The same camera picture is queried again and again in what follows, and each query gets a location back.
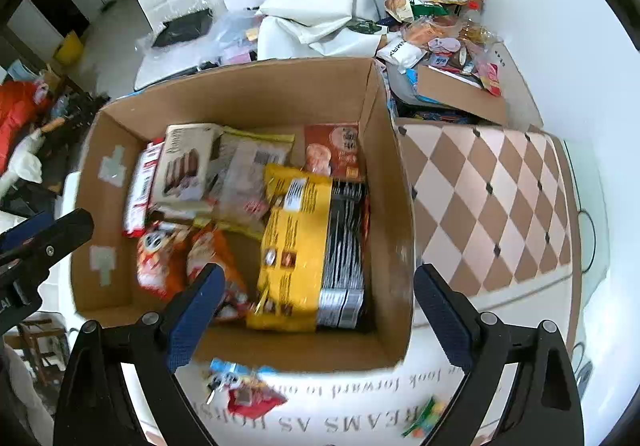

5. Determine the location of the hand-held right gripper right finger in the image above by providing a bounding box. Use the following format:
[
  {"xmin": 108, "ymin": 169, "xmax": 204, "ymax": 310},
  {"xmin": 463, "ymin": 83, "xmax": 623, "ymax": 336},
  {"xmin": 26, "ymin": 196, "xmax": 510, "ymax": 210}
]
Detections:
[{"xmin": 413, "ymin": 264, "xmax": 586, "ymax": 446}]

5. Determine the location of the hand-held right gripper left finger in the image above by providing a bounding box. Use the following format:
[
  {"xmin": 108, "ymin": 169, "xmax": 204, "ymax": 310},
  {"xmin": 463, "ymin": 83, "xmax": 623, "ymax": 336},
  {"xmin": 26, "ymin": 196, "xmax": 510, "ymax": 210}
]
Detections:
[{"xmin": 52, "ymin": 263, "xmax": 227, "ymax": 446}]

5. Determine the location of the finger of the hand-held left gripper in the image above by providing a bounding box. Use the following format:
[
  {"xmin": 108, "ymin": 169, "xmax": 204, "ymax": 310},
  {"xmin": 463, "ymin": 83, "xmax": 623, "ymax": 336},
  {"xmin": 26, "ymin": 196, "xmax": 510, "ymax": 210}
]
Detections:
[
  {"xmin": 0, "ymin": 211, "xmax": 56, "ymax": 254},
  {"xmin": 0, "ymin": 208, "xmax": 96, "ymax": 289}
]

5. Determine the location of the orange mushroom snack packet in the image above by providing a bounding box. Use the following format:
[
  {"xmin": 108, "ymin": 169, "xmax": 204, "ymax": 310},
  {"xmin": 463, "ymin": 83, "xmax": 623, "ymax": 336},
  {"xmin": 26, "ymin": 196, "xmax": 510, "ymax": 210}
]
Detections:
[{"xmin": 136, "ymin": 222, "xmax": 192, "ymax": 303}]

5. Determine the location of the orange panda snack packet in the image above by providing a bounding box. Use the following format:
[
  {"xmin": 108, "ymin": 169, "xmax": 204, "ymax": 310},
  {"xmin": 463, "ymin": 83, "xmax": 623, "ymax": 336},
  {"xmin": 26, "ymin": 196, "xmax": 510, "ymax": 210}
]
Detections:
[{"xmin": 186, "ymin": 226, "xmax": 253, "ymax": 323}]

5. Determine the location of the long red and white packet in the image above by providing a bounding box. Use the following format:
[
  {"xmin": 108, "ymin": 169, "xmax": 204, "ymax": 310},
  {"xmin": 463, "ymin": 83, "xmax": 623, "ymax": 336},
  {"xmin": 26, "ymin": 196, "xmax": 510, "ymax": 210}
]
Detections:
[{"xmin": 122, "ymin": 138, "xmax": 167, "ymax": 240}]

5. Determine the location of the yellow and black snack bag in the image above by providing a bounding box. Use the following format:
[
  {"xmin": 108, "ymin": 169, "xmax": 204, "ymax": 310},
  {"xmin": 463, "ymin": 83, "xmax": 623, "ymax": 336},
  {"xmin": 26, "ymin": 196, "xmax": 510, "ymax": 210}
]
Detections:
[{"xmin": 246, "ymin": 163, "xmax": 372, "ymax": 333}]

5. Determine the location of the beige chocolate wafer packet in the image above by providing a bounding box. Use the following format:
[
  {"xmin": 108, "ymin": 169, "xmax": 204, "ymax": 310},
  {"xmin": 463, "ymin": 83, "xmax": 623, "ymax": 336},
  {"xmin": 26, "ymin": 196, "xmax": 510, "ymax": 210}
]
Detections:
[{"xmin": 149, "ymin": 123, "xmax": 225, "ymax": 207}]

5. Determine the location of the beige and yellow snack packet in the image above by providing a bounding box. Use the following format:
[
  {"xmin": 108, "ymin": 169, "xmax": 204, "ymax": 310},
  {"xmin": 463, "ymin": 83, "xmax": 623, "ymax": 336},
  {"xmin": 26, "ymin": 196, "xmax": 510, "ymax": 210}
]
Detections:
[{"xmin": 206, "ymin": 126, "xmax": 297, "ymax": 227}]

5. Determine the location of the brown snack packet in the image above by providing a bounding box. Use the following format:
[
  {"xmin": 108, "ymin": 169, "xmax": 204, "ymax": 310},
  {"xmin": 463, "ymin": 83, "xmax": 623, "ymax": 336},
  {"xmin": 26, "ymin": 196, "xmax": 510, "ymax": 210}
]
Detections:
[{"xmin": 303, "ymin": 123, "xmax": 362, "ymax": 183}]

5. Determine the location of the cardboard box with blue print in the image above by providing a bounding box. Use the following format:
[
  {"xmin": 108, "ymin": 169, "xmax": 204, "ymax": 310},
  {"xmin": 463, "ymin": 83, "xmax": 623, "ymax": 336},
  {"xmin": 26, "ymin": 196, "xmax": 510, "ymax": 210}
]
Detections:
[{"xmin": 70, "ymin": 56, "xmax": 417, "ymax": 374}]

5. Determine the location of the small yellow panda packet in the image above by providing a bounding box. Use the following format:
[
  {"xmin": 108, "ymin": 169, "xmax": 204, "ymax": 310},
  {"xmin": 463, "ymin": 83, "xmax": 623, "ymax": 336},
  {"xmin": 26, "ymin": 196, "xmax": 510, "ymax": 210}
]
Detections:
[{"xmin": 206, "ymin": 359, "xmax": 267, "ymax": 393}]

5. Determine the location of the white cloth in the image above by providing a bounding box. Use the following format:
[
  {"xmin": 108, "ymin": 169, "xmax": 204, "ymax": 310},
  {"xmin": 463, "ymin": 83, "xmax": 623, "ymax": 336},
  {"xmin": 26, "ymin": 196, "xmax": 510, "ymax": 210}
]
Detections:
[{"xmin": 0, "ymin": 132, "xmax": 47, "ymax": 199}]

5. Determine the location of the green packet of coloured candies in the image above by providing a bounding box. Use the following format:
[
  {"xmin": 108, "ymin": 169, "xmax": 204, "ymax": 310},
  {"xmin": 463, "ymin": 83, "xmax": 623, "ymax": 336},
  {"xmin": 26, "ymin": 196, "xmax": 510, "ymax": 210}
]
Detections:
[{"xmin": 401, "ymin": 396, "xmax": 449, "ymax": 440}]

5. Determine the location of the red triangular snack packet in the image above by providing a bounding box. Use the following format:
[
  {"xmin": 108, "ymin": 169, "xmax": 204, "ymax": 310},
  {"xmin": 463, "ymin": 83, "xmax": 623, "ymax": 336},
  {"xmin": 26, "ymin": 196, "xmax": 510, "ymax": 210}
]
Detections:
[{"xmin": 226, "ymin": 382, "xmax": 289, "ymax": 420}]

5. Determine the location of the black metal stand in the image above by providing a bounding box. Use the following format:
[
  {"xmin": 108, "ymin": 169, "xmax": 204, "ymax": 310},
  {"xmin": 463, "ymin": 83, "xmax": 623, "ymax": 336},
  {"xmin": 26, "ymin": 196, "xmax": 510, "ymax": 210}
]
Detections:
[{"xmin": 49, "ymin": 93, "xmax": 111, "ymax": 154}]

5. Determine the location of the checked printed table mat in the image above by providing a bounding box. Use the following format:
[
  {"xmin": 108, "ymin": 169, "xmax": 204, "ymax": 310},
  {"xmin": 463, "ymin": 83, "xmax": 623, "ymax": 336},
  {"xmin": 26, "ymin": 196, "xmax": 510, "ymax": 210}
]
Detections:
[{"xmin": 170, "ymin": 121, "xmax": 587, "ymax": 446}]

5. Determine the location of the red clothing pile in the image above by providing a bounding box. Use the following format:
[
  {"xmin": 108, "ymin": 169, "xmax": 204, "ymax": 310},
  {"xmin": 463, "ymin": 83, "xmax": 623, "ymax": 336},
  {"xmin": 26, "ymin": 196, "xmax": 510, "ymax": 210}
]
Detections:
[{"xmin": 0, "ymin": 80, "xmax": 52, "ymax": 173}]

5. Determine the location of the plain brown cardboard box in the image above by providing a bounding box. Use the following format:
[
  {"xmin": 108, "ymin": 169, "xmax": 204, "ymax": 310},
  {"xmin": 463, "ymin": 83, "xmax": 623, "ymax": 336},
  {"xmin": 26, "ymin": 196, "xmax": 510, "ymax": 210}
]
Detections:
[{"xmin": 414, "ymin": 64, "xmax": 510, "ymax": 127}]

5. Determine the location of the clear plastic bag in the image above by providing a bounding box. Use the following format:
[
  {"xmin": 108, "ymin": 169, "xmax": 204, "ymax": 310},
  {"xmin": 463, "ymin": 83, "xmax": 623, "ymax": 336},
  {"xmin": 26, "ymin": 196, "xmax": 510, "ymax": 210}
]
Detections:
[{"xmin": 214, "ymin": 7, "xmax": 263, "ymax": 67}]

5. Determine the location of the pile of snack packets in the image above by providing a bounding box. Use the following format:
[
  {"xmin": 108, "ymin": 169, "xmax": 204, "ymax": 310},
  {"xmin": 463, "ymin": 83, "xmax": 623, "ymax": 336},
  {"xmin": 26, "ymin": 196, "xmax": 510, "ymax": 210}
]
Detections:
[{"xmin": 374, "ymin": 0, "xmax": 505, "ymax": 123}]

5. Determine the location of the white cushion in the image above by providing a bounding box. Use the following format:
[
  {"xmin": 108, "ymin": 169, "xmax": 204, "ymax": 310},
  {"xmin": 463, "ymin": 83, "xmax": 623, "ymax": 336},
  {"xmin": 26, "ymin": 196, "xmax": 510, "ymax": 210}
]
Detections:
[{"xmin": 256, "ymin": 0, "xmax": 387, "ymax": 61}]

